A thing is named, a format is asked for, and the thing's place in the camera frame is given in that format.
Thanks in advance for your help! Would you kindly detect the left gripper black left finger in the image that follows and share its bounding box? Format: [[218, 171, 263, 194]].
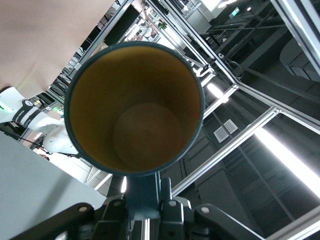
[[14, 195, 131, 240]]

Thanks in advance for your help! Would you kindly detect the aluminium profile frame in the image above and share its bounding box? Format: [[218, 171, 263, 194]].
[[47, 0, 320, 240]]

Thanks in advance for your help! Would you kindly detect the white ceiling vent grille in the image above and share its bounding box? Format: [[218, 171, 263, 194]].
[[223, 119, 239, 134], [213, 125, 230, 144]]

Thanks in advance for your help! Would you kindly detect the short ceiling light strip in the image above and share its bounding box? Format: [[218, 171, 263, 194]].
[[206, 83, 230, 104]]

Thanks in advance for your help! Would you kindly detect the brown table mat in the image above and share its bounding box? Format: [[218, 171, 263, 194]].
[[0, 0, 121, 95]]

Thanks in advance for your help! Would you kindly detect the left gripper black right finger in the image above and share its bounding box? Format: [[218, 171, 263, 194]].
[[158, 177, 266, 240]]

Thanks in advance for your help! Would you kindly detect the teal mug with yellow inside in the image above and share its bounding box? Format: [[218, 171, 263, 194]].
[[63, 41, 206, 222]]

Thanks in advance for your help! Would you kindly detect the long ceiling light strip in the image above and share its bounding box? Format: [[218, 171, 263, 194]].
[[253, 126, 320, 200]]

